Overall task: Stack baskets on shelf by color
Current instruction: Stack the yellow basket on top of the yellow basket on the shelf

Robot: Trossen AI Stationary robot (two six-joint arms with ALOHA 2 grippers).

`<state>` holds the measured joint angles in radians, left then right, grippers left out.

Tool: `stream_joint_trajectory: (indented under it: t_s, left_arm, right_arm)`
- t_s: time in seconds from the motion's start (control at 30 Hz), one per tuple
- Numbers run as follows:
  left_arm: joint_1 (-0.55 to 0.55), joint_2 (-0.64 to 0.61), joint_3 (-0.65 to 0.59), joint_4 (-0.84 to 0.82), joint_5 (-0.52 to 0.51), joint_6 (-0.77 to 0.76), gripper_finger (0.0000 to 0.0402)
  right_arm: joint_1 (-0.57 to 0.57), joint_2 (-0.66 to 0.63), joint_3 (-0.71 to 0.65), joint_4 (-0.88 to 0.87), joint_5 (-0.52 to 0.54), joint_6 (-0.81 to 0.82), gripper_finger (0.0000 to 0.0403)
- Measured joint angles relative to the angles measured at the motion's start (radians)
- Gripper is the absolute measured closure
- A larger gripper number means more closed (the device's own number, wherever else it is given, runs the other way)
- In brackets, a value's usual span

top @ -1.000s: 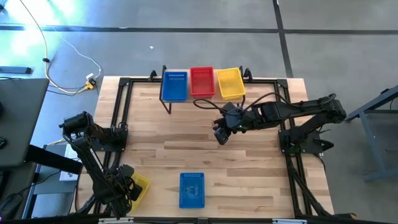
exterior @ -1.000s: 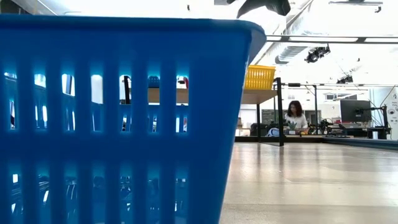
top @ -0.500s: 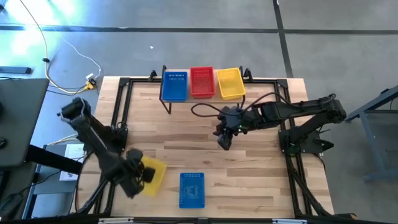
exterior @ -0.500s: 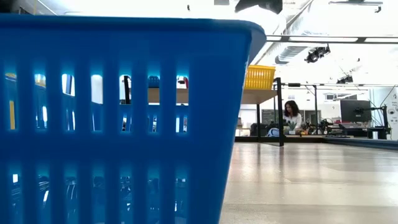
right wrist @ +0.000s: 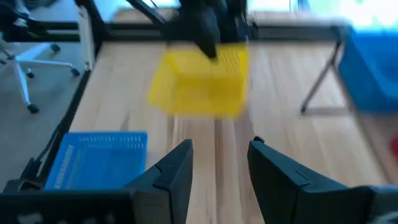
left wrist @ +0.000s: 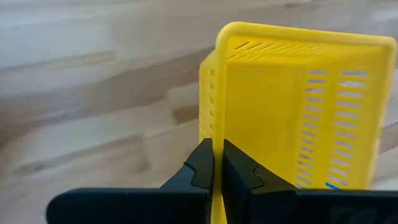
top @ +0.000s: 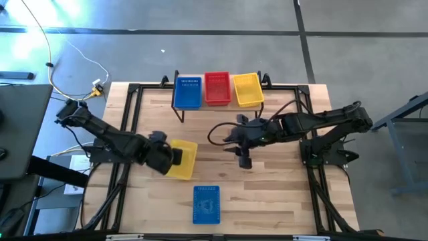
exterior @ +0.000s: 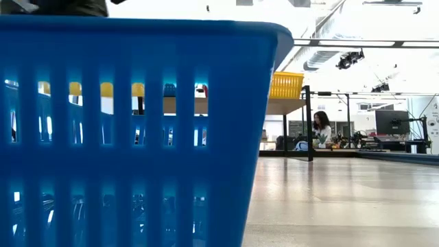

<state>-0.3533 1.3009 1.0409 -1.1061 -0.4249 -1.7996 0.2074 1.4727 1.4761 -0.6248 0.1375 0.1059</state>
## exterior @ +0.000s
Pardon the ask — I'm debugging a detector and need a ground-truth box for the black background chair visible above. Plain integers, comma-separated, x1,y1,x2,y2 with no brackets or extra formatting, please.
275,134,299,151

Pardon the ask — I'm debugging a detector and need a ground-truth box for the black monitor stand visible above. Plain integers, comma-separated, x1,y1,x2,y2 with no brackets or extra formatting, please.
406,115,432,154

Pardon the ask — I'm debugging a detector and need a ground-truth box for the black computer monitor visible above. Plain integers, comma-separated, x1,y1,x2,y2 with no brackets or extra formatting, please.
375,109,411,136

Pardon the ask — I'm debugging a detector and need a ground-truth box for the dark background table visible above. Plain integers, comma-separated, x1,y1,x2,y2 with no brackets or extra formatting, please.
356,149,439,167

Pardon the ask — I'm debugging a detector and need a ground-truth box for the black ceiling fixture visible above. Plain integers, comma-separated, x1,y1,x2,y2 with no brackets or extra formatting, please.
370,82,391,93

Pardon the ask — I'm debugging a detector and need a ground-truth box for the black overhead frame beam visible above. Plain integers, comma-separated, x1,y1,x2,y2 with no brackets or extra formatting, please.
294,37,439,49

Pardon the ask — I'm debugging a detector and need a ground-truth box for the black background metal frame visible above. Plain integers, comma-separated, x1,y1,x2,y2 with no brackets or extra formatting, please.
310,90,351,130

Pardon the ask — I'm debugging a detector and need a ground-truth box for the black overhead camera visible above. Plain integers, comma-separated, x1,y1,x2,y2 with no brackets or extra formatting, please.
335,49,366,71

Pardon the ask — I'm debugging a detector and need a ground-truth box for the person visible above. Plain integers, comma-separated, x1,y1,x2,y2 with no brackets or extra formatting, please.
311,110,333,149

